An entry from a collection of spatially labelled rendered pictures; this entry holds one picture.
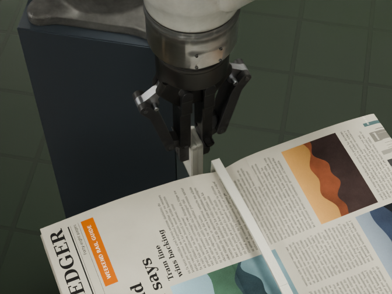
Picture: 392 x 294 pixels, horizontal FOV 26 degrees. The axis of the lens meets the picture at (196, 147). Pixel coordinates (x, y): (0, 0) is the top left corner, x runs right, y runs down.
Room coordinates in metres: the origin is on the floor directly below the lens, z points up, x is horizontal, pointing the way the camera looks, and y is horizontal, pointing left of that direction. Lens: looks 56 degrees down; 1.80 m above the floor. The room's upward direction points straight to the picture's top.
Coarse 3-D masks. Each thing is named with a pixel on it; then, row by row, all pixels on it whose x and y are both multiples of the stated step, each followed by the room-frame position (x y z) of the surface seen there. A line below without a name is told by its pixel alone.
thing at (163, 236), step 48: (144, 192) 0.44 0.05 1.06; (192, 192) 0.44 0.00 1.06; (48, 240) 0.39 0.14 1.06; (96, 240) 0.39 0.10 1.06; (144, 240) 0.39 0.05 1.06; (192, 240) 0.39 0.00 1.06; (96, 288) 0.34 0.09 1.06; (144, 288) 0.34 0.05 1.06; (192, 288) 0.34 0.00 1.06; (240, 288) 0.34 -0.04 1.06
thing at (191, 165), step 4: (192, 140) 0.55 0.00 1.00; (192, 144) 0.54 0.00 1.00; (192, 148) 0.54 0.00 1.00; (196, 148) 0.54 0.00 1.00; (192, 152) 0.54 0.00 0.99; (196, 152) 0.54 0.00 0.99; (192, 156) 0.54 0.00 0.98; (196, 156) 0.54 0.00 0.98; (188, 160) 0.55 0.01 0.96; (192, 160) 0.54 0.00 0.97; (196, 160) 0.54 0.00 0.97; (184, 164) 0.56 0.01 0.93; (188, 164) 0.55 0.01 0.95; (192, 164) 0.54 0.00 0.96; (196, 164) 0.54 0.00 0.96; (188, 168) 0.55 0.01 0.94; (192, 168) 0.54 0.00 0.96; (196, 168) 0.54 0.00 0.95; (188, 172) 0.55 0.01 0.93; (192, 172) 0.54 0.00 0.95; (196, 172) 0.54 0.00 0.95
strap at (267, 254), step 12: (216, 168) 0.47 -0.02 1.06; (228, 180) 0.45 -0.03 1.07; (228, 192) 0.44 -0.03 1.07; (240, 204) 0.42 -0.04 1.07; (252, 216) 0.41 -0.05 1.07; (252, 228) 0.39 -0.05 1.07; (264, 240) 0.38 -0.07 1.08; (264, 252) 0.37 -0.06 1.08; (276, 264) 0.35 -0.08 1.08; (276, 276) 0.34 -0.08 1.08; (288, 288) 0.33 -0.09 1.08
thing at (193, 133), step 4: (192, 128) 0.57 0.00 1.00; (192, 132) 0.56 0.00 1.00; (196, 132) 0.56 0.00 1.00; (192, 136) 0.55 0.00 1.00; (196, 136) 0.55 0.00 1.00; (196, 140) 0.55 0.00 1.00; (200, 140) 0.55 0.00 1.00; (196, 144) 0.54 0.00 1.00; (200, 144) 0.54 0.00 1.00; (200, 148) 0.54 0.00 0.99; (200, 152) 0.54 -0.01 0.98; (200, 156) 0.54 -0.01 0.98; (200, 160) 0.54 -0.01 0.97; (200, 164) 0.54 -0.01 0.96; (200, 168) 0.54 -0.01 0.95; (200, 172) 0.54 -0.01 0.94
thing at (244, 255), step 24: (240, 168) 0.47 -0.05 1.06; (216, 192) 0.44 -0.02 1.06; (240, 192) 0.44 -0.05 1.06; (216, 216) 0.41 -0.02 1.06; (240, 216) 0.41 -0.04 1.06; (264, 216) 0.41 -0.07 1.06; (240, 240) 0.39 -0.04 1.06; (288, 240) 0.39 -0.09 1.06; (240, 264) 0.36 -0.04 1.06; (264, 264) 0.36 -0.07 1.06; (288, 264) 0.36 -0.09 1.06; (264, 288) 0.34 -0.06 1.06; (312, 288) 0.34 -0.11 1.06
